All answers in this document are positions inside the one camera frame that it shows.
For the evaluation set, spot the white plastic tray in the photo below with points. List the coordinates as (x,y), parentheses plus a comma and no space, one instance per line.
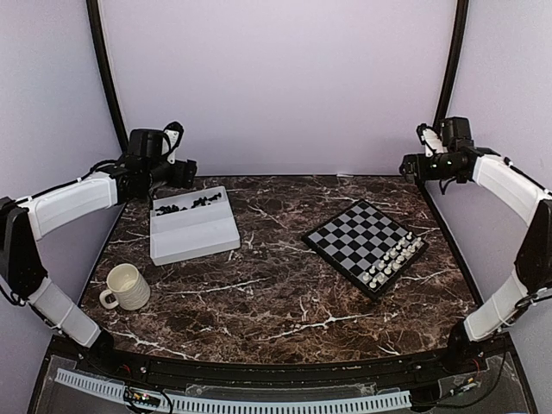
(192,233)

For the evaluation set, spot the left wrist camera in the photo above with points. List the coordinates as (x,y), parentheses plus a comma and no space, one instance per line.
(174,133)

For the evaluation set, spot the left black frame post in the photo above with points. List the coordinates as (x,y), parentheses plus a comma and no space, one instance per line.
(103,66)

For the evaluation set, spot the black front rail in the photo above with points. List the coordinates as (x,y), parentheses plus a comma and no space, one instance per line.
(414,371)

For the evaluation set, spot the white cable duct strip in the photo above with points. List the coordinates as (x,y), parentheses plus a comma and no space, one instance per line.
(144,400)

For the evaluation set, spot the white chess pieces row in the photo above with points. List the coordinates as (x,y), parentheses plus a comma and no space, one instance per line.
(392,261)

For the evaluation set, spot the black chess pieces left cluster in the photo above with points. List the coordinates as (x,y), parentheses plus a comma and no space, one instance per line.
(169,209)

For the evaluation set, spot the cream ceramic mug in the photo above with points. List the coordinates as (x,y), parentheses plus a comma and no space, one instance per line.
(126,288)

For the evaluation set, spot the black grey chessboard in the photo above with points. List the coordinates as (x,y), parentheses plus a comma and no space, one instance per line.
(352,240)

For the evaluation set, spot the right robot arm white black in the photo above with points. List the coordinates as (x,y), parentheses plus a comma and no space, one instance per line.
(450,155)

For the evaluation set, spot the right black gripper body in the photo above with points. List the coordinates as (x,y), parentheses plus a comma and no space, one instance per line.
(423,172)

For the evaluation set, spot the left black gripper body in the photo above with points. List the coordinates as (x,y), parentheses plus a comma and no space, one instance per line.
(178,178)

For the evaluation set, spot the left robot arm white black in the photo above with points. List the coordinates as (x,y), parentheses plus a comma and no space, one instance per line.
(148,163)

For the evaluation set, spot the black frame post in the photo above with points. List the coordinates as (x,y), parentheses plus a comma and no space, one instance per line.
(103,66)
(453,60)

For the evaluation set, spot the black chess pieces cluster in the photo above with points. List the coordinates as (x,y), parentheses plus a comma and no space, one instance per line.
(204,201)
(169,209)

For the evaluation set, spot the black chess pieces right cluster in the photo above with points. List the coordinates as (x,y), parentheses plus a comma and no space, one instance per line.
(204,201)

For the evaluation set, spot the right black frame post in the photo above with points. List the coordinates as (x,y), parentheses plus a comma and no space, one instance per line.
(453,60)

